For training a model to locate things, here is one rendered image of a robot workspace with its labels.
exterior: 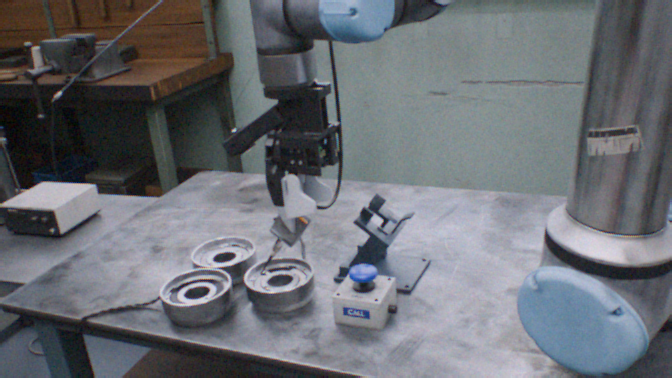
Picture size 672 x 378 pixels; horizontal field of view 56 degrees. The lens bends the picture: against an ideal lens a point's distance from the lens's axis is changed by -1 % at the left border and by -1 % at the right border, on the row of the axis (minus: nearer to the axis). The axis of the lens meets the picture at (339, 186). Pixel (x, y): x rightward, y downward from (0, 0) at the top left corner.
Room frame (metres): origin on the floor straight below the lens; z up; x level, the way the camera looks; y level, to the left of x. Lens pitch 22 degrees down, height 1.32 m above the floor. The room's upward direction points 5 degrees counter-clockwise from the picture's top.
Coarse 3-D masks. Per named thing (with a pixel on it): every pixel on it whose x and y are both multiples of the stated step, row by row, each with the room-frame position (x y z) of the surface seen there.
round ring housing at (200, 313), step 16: (192, 272) 0.87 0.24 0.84; (208, 272) 0.87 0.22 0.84; (224, 272) 0.86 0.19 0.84; (192, 288) 0.84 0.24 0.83; (208, 288) 0.84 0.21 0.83; (176, 304) 0.78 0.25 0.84; (192, 304) 0.77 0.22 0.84; (208, 304) 0.78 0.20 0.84; (224, 304) 0.80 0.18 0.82; (176, 320) 0.79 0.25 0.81; (192, 320) 0.78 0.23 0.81; (208, 320) 0.78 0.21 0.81
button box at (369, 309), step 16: (352, 288) 0.77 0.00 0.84; (368, 288) 0.76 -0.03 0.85; (384, 288) 0.76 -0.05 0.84; (336, 304) 0.75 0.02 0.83; (352, 304) 0.74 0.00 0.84; (368, 304) 0.73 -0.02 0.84; (384, 304) 0.74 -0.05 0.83; (336, 320) 0.75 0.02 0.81; (352, 320) 0.74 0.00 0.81; (368, 320) 0.73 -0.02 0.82; (384, 320) 0.74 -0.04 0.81
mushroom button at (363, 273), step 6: (360, 264) 0.78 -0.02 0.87; (366, 264) 0.78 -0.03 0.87; (354, 270) 0.77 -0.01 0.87; (360, 270) 0.77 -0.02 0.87; (366, 270) 0.76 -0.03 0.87; (372, 270) 0.77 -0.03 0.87; (354, 276) 0.76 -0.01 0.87; (360, 276) 0.75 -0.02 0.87; (366, 276) 0.75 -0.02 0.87; (372, 276) 0.76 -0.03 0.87; (360, 282) 0.75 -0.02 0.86; (366, 282) 0.76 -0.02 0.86
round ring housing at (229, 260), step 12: (216, 240) 0.97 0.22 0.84; (228, 240) 0.98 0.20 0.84; (240, 240) 0.97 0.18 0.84; (192, 252) 0.93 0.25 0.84; (204, 252) 0.95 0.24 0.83; (216, 252) 0.95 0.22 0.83; (228, 252) 0.95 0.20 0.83; (240, 252) 0.94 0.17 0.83; (252, 252) 0.91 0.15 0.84; (216, 264) 0.91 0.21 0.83; (228, 264) 0.88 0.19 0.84; (240, 264) 0.89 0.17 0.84; (252, 264) 0.91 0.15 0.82; (240, 276) 0.89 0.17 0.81
